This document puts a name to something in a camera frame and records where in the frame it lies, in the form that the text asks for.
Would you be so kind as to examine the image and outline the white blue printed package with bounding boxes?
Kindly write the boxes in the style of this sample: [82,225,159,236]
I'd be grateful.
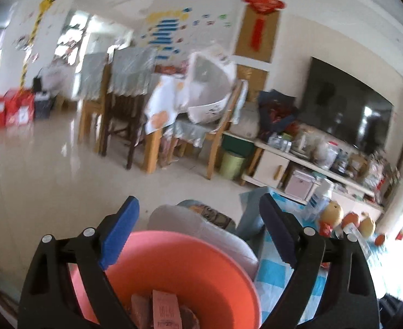
[152,290,183,329]

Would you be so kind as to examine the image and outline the pink plastic trash bin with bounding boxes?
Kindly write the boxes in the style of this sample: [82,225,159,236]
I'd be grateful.
[71,231,261,328]

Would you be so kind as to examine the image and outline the blue cushion chair back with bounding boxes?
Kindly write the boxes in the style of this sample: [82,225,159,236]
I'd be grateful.
[236,187,271,241]

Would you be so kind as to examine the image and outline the white milk bottle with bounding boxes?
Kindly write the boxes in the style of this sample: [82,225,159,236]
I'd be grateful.
[303,179,334,221]

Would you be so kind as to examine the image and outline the yellow pear left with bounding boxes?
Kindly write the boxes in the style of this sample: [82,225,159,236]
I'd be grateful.
[319,200,343,228]

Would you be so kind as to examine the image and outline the yellow pear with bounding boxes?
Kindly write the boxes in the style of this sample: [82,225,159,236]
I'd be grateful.
[319,200,343,228]
[358,212,376,239]

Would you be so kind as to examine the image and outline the white tv cabinet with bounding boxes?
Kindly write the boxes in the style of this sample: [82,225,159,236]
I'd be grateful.
[241,141,384,221]

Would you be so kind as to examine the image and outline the red apple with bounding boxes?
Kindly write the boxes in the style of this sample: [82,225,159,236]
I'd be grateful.
[340,212,360,229]

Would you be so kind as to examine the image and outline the green waste bin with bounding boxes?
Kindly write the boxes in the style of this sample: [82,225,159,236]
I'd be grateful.
[219,152,245,180]

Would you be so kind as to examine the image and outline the yellow pear right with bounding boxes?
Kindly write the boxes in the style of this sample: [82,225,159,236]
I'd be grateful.
[358,212,376,239]

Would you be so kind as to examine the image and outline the small orange tangerine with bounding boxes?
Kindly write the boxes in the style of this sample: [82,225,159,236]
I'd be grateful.
[374,234,386,247]

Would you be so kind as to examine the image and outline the wooden chair light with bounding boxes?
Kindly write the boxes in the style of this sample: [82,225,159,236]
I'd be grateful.
[172,80,248,180]

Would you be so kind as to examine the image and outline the blue white checkered tablecloth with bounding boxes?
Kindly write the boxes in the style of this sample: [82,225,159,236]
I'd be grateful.
[246,191,403,328]

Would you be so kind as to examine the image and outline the dark flower bouquet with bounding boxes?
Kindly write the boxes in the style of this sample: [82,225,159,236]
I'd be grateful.
[257,89,299,140]

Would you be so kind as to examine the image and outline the black flat television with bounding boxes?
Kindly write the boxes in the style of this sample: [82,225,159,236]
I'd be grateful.
[298,57,393,155]

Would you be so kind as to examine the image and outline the white floral dining tablecloth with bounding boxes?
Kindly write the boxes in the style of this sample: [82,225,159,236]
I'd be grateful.
[144,73,190,135]

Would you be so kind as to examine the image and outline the red gift boxes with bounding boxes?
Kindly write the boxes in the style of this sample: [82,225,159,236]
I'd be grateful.
[0,89,35,129]

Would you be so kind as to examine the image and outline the dark wooden chair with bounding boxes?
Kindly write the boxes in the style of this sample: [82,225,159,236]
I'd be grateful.
[99,47,157,169]

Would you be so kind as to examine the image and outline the white mesh food cover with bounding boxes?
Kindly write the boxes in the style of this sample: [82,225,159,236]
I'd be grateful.
[185,44,236,124]

